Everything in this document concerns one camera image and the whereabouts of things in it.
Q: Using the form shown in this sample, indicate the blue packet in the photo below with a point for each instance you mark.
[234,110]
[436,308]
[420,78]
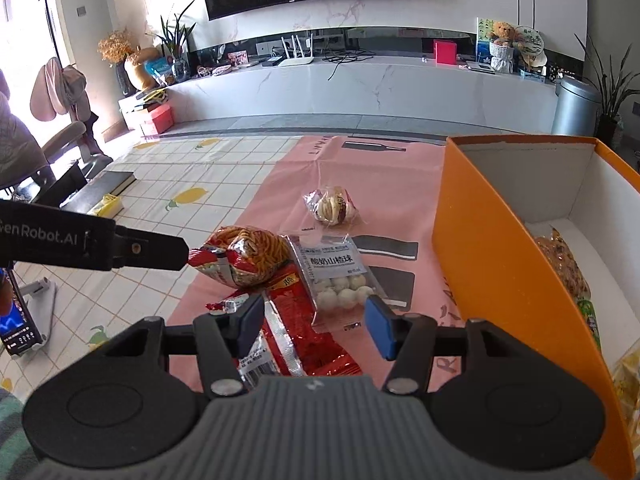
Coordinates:
[157,67]

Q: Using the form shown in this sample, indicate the white storage box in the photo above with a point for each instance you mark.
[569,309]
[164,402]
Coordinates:
[131,112]

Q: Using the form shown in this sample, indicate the green sausage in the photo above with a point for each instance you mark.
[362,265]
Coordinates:
[590,320]

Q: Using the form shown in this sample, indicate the white marble television console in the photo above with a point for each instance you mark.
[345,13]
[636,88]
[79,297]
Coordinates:
[350,90]

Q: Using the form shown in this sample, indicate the orange cardboard box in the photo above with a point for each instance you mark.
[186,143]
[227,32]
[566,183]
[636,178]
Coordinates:
[480,260]

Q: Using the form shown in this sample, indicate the clear packet of white balls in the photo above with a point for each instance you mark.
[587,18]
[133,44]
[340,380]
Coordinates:
[335,280]

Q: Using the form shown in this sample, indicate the white checked lemon tablecloth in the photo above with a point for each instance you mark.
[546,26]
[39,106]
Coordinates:
[200,170]

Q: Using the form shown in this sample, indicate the smartphone with lit screen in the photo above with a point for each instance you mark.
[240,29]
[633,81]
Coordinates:
[17,330]

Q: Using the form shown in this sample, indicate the clear-wrapped round snack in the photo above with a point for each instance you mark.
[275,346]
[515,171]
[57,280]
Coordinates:
[330,205]

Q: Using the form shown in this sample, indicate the black book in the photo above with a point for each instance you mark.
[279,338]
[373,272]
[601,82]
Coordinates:
[100,187]

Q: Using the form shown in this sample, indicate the yellow small box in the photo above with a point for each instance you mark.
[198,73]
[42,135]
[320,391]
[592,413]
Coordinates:
[107,205]

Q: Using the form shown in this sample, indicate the grey office chair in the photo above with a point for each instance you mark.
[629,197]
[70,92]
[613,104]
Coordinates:
[65,140]

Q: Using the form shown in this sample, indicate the dried yellow flowers vase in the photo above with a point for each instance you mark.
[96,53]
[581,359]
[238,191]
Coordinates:
[116,47]

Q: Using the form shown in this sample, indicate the red tissue box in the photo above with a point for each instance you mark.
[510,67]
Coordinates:
[445,51]

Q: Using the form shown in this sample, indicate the white router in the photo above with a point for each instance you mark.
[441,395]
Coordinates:
[295,55]

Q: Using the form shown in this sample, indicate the orange gourd vase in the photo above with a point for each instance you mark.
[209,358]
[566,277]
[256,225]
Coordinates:
[142,67]

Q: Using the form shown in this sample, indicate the pink printed table mat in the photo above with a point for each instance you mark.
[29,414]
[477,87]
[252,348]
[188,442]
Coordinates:
[280,185]

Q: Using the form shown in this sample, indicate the blue small basket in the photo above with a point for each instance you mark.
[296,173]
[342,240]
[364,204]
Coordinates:
[532,74]

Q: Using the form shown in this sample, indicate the pink photo frame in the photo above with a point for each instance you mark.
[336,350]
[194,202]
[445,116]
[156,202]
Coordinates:
[238,58]

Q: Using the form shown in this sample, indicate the red gift box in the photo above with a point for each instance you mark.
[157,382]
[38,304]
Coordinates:
[157,117]

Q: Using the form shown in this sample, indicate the red foil snack packet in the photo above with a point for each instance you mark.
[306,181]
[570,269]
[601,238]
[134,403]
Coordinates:
[295,340]

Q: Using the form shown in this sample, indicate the pale yellow snack packet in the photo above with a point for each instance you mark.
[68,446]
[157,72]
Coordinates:
[625,385]

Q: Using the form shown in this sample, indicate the silver trash can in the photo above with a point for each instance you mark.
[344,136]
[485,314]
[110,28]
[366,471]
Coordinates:
[575,107]

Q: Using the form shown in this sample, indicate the round painted fan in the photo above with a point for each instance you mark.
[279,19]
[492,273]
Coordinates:
[530,42]

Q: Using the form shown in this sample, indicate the grey jacket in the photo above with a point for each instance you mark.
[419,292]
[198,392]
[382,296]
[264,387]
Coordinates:
[15,130]

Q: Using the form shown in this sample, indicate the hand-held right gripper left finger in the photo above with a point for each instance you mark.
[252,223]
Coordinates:
[247,325]

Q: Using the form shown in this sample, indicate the clear bag of spicy strips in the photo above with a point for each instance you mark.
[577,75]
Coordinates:
[560,260]

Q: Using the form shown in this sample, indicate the red striped snack bag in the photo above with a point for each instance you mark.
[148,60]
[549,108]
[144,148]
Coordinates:
[240,255]

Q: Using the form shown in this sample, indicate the white kitchen scale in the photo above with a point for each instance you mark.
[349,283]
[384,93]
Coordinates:
[480,65]

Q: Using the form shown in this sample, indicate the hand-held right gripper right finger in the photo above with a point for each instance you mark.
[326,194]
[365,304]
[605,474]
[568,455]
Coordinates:
[380,327]

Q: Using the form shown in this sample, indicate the tall potted plant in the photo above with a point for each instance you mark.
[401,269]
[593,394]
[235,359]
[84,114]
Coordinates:
[607,95]

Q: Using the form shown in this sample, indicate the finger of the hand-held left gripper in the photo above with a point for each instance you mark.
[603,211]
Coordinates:
[150,251]

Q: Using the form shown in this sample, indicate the green plant in glass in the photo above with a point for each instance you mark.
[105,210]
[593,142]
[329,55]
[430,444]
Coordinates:
[175,40]

